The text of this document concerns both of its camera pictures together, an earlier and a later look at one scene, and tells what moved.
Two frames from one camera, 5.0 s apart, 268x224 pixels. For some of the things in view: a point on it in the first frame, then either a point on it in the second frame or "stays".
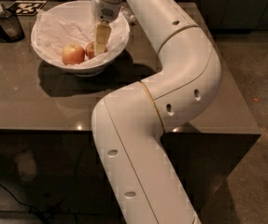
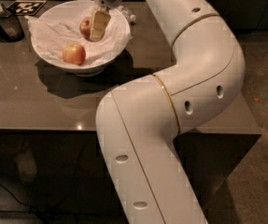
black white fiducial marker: x=26 y=7 stays
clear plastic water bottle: x=129 y=16 stays
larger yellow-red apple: x=73 y=54 stays
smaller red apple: x=91 y=49 -> x=85 y=26
